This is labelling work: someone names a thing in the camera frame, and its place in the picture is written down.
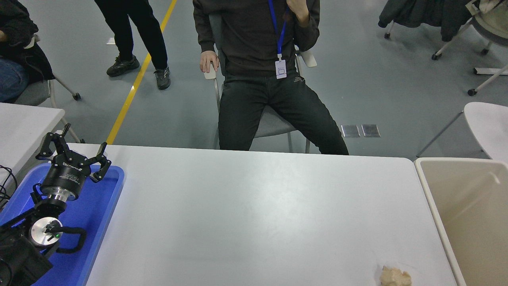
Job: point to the grey wheeled chair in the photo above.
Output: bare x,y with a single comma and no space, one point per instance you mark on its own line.
496,37

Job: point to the white wheeled stand base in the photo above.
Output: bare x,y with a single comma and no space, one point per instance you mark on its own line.
488,70

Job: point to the white side table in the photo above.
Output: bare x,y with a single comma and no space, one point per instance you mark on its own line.
24,127

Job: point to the person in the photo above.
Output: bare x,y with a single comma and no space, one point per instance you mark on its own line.
12,24
119,24
250,39

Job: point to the person's right hand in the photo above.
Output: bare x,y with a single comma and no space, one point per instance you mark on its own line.
209,60

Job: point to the silver floor outlet plate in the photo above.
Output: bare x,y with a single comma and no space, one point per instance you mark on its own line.
350,130
370,130

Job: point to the crumpled tan paper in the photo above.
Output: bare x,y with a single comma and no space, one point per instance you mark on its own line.
393,277

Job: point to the blue plastic tray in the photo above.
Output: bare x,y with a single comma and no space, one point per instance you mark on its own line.
87,222

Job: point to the person's left hand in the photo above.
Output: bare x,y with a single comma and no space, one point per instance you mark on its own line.
298,10

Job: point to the white paper floor label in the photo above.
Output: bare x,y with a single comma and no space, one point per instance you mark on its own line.
110,41

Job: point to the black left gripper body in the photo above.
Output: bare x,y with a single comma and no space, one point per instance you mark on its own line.
65,176

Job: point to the large pale bin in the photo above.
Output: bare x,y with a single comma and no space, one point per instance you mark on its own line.
468,222

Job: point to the yellow floor tape line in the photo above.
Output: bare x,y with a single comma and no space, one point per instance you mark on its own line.
124,111

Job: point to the white plastic chair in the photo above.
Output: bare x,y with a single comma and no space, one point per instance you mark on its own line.
488,123

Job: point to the dark jacket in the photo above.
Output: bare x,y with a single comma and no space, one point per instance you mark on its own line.
428,14

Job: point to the grey chair with white armrests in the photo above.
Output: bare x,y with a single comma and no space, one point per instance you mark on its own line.
274,123
33,93

